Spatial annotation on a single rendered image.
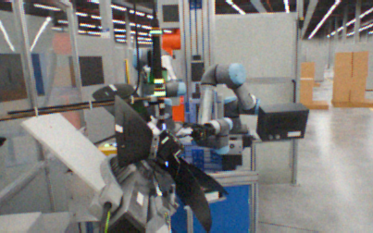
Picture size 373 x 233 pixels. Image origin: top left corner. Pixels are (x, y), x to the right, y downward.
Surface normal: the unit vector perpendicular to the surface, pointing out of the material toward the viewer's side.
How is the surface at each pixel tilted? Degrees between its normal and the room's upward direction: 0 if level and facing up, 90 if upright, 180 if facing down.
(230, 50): 90
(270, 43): 90
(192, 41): 90
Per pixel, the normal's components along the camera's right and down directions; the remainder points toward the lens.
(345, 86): -0.35, 0.20
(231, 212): 0.09, 0.19
